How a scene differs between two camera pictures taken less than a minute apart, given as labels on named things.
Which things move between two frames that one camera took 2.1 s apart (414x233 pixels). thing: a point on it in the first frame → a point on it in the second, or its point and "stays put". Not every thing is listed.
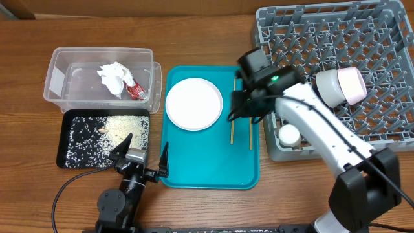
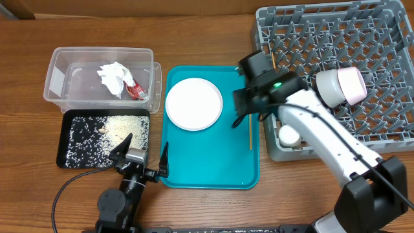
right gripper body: (246, 104) stays put
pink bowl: (352, 83) stays put
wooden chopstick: (251, 134) stays put
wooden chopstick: (232, 122) → (273, 60)
